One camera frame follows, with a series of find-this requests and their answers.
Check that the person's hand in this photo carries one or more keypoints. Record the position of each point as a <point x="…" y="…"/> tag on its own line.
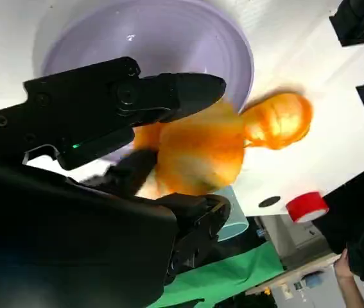
<point x="343" y="264"/>

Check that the grey machine cabinet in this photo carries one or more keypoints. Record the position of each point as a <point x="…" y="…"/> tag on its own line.
<point x="284" y="237"/>

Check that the pale green mug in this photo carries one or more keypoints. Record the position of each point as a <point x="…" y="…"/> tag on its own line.
<point x="236" y="221"/>

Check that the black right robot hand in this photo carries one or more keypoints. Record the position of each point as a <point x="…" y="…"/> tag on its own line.
<point x="56" y="231"/>

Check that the red tape roll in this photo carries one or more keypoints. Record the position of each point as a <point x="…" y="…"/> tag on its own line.
<point x="307" y="205"/>

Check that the light wooden desk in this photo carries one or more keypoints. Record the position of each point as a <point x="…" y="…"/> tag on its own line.
<point x="297" y="272"/>

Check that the orange white toy bread roll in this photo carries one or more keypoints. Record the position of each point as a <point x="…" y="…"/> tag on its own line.
<point x="278" y="122"/>
<point x="201" y="154"/>

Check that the green cloth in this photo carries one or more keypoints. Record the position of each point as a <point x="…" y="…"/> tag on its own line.
<point x="226" y="272"/>

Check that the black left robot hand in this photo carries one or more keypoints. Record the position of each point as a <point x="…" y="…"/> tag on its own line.
<point x="358" y="22"/>

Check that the lilac plate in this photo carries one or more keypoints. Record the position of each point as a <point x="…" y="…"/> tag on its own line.
<point x="156" y="41"/>

